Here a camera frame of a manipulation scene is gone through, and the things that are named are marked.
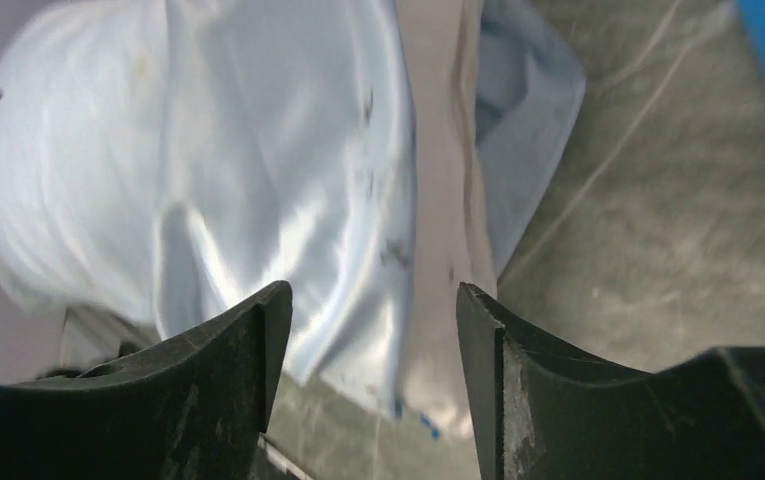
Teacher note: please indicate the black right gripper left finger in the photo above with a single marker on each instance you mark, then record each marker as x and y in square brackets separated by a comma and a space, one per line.
[195, 406]

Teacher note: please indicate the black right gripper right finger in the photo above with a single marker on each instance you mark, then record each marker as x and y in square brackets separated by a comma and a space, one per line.
[543, 408]

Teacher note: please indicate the light blue pillowcase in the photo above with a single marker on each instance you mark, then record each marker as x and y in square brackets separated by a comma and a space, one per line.
[164, 160]

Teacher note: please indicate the white pillow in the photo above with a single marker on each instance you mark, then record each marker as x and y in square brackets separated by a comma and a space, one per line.
[440, 39]

